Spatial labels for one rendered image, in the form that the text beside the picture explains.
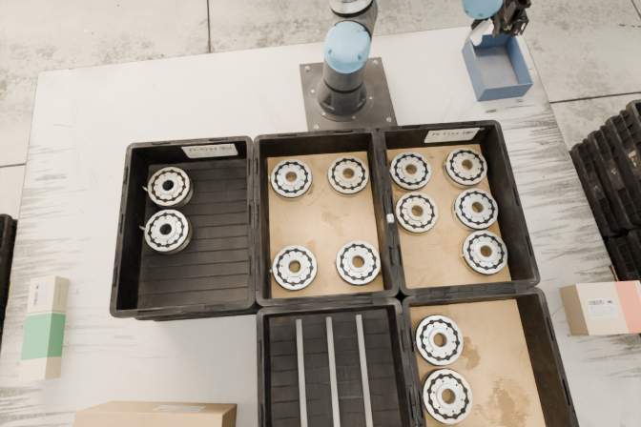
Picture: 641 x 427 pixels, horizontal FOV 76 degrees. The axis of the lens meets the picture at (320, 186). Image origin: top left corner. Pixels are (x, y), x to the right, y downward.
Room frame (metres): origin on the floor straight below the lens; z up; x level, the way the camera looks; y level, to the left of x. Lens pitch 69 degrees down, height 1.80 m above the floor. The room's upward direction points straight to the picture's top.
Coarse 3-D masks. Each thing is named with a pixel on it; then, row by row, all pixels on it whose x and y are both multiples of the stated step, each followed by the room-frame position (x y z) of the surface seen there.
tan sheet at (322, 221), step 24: (312, 168) 0.42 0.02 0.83; (312, 192) 0.36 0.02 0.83; (288, 216) 0.29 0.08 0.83; (312, 216) 0.29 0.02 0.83; (336, 216) 0.29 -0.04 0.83; (360, 216) 0.29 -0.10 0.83; (288, 240) 0.23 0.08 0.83; (312, 240) 0.23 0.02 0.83; (336, 240) 0.23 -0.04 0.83; (360, 264) 0.17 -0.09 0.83; (312, 288) 0.12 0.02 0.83; (336, 288) 0.12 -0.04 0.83; (360, 288) 0.12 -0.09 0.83
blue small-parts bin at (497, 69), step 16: (464, 48) 0.89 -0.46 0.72; (480, 48) 0.91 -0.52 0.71; (496, 48) 0.91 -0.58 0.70; (512, 48) 0.88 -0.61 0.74; (480, 64) 0.84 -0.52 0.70; (496, 64) 0.84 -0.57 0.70; (512, 64) 0.84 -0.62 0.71; (480, 80) 0.74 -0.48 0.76; (496, 80) 0.78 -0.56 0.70; (512, 80) 0.78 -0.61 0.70; (528, 80) 0.75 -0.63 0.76; (480, 96) 0.71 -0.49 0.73; (496, 96) 0.71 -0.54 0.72; (512, 96) 0.72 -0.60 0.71
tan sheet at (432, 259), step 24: (432, 168) 0.42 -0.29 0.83; (432, 192) 0.36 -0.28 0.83; (456, 192) 0.36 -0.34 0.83; (408, 240) 0.23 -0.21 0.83; (432, 240) 0.23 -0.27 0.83; (456, 240) 0.23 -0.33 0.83; (408, 264) 0.17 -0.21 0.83; (432, 264) 0.17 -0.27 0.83; (456, 264) 0.17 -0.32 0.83; (408, 288) 0.12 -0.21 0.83
